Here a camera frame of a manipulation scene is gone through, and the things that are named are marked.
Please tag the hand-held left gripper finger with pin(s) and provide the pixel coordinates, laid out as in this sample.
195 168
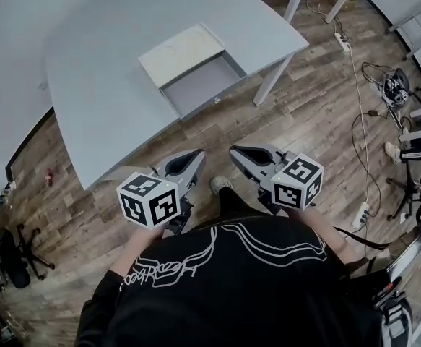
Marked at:
175 158
197 166

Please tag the grey table leg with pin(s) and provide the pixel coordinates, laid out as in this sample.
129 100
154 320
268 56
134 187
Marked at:
271 80

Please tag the person's black trouser leg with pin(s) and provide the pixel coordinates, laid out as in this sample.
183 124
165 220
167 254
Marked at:
235 204

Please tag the person's beige shoe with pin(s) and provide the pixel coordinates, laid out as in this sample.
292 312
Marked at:
220 184

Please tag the small red object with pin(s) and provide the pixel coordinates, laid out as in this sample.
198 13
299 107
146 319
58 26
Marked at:
49 178

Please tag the person's left forearm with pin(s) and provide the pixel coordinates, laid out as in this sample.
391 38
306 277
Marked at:
138 248

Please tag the white power strip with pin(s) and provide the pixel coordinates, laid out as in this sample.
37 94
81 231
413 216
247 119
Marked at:
362 213
342 42

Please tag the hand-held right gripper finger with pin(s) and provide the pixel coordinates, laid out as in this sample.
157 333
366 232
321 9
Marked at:
257 150
248 170

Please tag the grey drawer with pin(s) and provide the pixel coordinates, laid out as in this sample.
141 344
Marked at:
203 85

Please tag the grey black harness bag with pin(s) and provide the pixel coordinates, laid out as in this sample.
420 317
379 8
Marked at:
394 313

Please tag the person's right forearm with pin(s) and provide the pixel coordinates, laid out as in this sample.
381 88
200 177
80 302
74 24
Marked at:
325 237

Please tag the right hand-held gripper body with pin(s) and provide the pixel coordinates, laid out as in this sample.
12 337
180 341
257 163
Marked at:
293 186

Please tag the black glossy chair backrest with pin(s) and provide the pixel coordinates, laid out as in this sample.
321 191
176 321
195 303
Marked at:
417 248

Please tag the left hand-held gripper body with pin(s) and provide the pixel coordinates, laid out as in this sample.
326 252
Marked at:
148 201

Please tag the black office chair base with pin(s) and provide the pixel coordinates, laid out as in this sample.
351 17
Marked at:
408 193
33 248

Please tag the black shirt with white print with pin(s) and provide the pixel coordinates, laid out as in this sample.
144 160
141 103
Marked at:
239 287

